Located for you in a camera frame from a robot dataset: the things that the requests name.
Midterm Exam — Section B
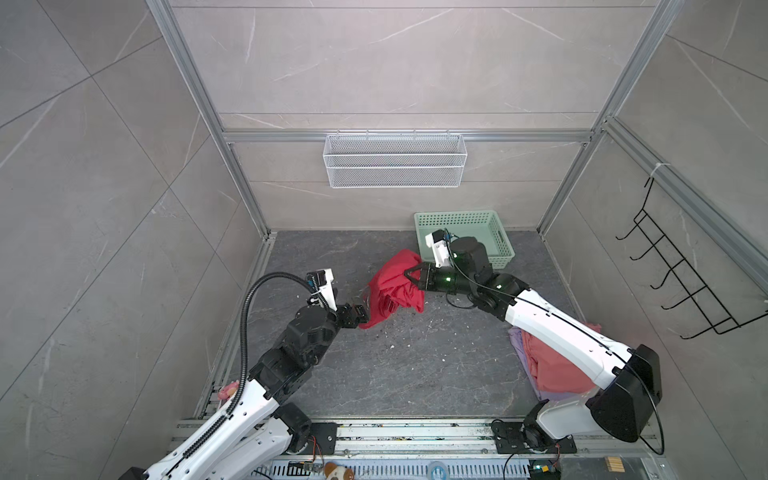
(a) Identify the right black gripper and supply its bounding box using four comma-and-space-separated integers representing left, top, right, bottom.
404, 261, 477, 298

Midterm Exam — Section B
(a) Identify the red t shirt with print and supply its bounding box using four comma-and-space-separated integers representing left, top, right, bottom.
360, 249, 425, 329

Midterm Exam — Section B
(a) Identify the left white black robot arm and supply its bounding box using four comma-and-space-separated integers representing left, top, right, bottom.
121, 304, 368, 479

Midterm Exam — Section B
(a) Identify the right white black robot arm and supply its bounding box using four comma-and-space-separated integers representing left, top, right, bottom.
404, 230, 662, 452

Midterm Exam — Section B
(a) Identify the green plastic basket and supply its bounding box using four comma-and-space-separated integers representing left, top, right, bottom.
414, 210, 515, 270

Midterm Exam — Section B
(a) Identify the lavender folded t shirt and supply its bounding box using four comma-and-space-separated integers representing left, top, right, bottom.
508, 327, 575, 401

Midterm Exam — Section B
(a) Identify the small pink toy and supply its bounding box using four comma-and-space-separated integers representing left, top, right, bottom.
217, 381, 240, 402

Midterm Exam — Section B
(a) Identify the brown white round object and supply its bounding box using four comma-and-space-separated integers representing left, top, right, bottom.
323, 462, 355, 480

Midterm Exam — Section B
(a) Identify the pink folded t shirt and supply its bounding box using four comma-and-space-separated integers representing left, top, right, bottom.
519, 330, 594, 394

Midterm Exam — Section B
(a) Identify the green circuit board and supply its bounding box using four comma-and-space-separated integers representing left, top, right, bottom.
529, 460, 561, 480

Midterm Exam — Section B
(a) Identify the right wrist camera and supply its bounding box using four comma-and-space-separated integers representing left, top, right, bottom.
425, 229, 451, 268

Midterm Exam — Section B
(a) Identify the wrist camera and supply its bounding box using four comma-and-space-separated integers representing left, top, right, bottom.
306, 269, 337, 311
425, 229, 451, 268

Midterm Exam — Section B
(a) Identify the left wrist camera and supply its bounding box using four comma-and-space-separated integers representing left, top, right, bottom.
306, 269, 337, 311

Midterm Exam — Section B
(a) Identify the black corrugated cable hose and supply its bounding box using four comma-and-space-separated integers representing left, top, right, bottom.
161, 271, 316, 469

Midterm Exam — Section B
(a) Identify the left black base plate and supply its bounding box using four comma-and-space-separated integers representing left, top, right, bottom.
287, 422, 339, 457

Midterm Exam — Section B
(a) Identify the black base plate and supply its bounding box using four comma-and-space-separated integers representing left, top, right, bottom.
490, 419, 577, 454
287, 422, 339, 457

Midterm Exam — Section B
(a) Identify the aluminium rail base frame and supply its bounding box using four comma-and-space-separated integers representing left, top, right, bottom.
164, 416, 667, 480

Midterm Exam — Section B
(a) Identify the white wire mesh shelf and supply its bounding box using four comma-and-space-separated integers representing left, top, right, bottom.
323, 133, 468, 189

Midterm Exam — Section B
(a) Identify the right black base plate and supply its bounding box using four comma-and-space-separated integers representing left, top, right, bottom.
490, 419, 577, 454

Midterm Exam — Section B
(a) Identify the black wire hook rack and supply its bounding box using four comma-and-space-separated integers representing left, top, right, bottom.
615, 177, 767, 341

